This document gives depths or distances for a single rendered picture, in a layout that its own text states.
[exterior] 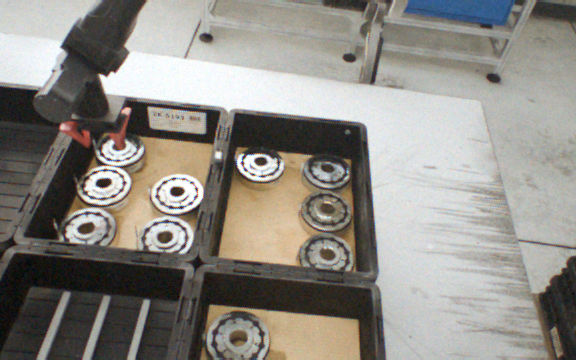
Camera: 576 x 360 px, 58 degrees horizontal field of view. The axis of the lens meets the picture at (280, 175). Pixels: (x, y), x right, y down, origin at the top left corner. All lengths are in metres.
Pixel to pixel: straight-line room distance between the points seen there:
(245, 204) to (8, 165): 0.50
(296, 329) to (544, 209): 1.81
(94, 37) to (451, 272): 0.87
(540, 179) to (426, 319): 1.65
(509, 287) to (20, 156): 1.09
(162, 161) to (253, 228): 0.26
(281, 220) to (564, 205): 1.79
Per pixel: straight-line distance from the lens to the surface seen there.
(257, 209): 1.05
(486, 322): 1.19
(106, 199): 1.05
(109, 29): 0.79
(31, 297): 0.99
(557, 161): 2.84
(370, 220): 0.95
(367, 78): 1.79
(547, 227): 2.49
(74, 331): 0.94
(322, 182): 1.08
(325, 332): 0.92
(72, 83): 0.83
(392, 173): 1.38
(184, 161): 1.14
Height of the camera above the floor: 1.64
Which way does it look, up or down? 46 degrees down
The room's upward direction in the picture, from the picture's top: 8 degrees clockwise
